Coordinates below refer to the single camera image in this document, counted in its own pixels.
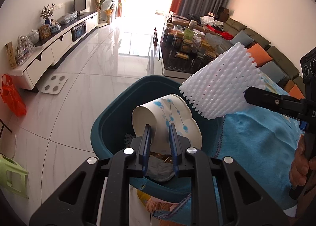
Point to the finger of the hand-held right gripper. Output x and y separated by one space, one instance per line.
269 100

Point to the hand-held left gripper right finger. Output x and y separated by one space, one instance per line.
172 142

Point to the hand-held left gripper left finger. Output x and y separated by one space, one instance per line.
147 142

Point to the gold foil wrapper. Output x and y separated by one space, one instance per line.
163 157

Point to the blue-dotted paper cup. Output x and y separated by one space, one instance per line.
160 120

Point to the grey barcode plastic wrapper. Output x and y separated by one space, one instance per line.
160 170

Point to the teal plastic bin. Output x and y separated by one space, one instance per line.
108 127

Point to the person's right hand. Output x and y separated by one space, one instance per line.
300 164

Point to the orange cushion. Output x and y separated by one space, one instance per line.
296 92
259 53

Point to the blue cushion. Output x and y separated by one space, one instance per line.
272 71
242 38

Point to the green sofa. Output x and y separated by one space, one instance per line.
279 55

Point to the blue printed blanket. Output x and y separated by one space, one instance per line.
259 147

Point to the coffee table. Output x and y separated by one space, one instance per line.
172 66

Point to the red cloth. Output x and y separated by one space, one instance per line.
219 32

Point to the group of glass jars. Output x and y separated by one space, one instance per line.
190 46

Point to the cardboard box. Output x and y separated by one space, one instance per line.
225 13

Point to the pile of white clothes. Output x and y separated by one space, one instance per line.
211 20

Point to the projector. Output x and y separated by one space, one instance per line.
212 14

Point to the white body scale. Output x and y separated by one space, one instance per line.
54 84

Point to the brown ottoman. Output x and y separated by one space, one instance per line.
185 22

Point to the yellow wrapped flower pot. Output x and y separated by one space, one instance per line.
108 16

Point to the white TV cabinet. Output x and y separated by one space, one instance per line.
61 41

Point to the green plastic stool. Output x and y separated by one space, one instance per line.
13 176

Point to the red plastic bag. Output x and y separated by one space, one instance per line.
12 97

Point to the black plant stand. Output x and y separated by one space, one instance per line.
6 125

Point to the blue white porcelain jar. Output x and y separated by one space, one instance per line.
55 27

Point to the clear plastic bag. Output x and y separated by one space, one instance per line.
68 18

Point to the black monitor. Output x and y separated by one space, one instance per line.
80 4

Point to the clear wrapped ornament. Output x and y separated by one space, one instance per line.
24 49

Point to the white ceramic jar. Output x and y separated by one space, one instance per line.
33 36

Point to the beige patterned box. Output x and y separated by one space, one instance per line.
11 54

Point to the small plant in blue vase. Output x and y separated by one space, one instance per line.
47 13

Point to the wooden picture frame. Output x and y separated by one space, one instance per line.
45 31

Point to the white wall outlet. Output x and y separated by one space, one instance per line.
58 5

